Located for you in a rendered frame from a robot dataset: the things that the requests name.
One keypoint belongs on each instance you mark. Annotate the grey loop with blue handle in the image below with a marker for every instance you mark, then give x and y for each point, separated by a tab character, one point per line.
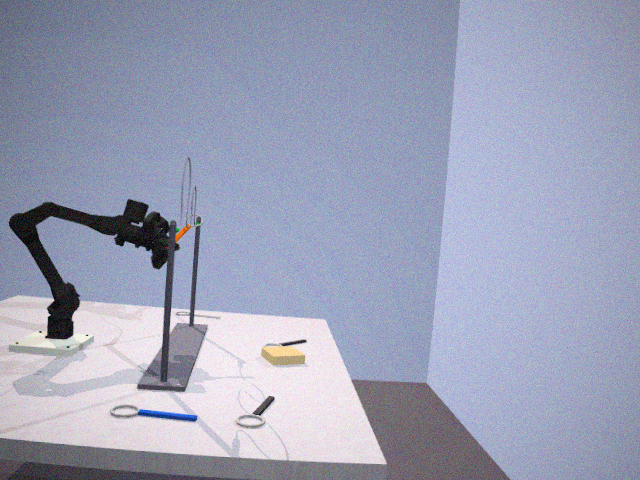
150	413

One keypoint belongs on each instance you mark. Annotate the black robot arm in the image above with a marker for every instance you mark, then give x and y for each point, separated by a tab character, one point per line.
66	301

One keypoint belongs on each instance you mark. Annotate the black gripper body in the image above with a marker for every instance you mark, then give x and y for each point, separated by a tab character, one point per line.
142	236

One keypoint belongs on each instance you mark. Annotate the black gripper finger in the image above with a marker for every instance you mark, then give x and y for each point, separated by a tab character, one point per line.
160	238
161	250

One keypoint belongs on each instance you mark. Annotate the tan rectangular block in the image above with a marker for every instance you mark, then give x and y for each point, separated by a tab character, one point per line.
282	355

